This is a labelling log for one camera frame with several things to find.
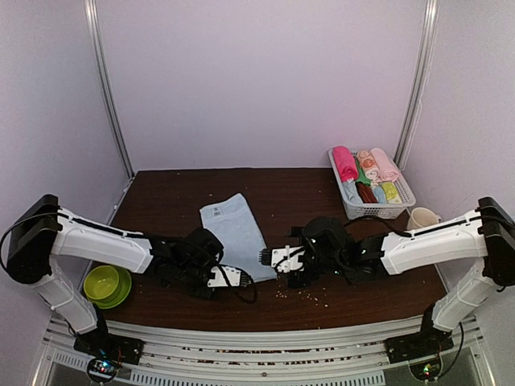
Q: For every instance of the light blue rolled towel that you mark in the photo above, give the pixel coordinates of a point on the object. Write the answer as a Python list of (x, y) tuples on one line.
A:
[(351, 192)]

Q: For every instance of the light pink rolled towel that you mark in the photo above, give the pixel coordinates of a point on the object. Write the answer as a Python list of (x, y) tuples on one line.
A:
[(388, 172)]

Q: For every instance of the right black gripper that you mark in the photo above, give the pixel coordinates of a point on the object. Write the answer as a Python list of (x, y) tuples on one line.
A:
[(299, 281)]

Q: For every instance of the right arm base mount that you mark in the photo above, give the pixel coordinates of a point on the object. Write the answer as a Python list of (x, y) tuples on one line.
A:
[(426, 342)]

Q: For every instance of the light blue towel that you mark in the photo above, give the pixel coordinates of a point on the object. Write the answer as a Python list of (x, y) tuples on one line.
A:
[(351, 192), (234, 225)]

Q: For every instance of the aluminium front rail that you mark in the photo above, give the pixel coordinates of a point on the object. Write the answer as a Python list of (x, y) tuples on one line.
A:
[(339, 356)]

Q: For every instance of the white plastic basket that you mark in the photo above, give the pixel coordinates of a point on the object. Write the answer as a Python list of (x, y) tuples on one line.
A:
[(381, 209)]

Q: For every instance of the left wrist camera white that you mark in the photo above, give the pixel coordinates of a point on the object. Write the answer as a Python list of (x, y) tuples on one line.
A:
[(228, 276)]

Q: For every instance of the yellow rolled towel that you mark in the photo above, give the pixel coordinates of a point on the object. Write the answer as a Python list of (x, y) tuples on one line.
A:
[(391, 193)]

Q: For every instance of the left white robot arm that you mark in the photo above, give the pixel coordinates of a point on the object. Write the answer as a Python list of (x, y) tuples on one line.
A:
[(47, 232)]

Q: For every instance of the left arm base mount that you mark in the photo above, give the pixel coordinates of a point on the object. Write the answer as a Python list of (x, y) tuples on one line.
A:
[(104, 345)]

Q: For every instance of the right aluminium post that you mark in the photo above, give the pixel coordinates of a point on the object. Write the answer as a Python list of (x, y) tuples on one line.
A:
[(421, 73)]

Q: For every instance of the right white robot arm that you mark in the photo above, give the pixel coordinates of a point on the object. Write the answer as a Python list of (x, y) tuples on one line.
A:
[(484, 235)]

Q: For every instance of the green rolled towel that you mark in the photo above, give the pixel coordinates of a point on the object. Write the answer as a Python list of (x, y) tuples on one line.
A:
[(361, 175)]

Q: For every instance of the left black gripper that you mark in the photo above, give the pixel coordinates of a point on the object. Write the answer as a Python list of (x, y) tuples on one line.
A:
[(199, 293)]

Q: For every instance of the green plate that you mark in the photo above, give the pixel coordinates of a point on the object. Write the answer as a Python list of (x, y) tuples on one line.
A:
[(123, 290)]

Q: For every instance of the cartoon print rolled towel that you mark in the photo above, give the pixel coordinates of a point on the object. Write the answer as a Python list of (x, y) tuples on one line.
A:
[(368, 165)]

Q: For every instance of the magenta pink towel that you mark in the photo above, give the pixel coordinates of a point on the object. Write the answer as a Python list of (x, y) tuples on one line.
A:
[(345, 163)]

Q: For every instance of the dark red rolled towel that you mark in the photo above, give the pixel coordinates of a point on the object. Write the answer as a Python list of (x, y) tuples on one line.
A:
[(365, 192)]

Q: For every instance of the left aluminium post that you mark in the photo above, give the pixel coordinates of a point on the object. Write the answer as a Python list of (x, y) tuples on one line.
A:
[(91, 13)]

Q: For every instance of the aluminium post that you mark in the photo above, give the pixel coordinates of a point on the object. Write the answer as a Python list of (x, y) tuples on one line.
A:
[(421, 73), (91, 13)]

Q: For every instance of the cream patterned mug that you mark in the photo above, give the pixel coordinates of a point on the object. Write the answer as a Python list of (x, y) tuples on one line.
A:
[(421, 217)]

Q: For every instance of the green bowl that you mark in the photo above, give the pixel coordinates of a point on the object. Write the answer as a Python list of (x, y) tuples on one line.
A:
[(101, 283)]

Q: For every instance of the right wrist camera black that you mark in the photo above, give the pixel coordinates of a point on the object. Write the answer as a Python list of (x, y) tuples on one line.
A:
[(283, 260)]

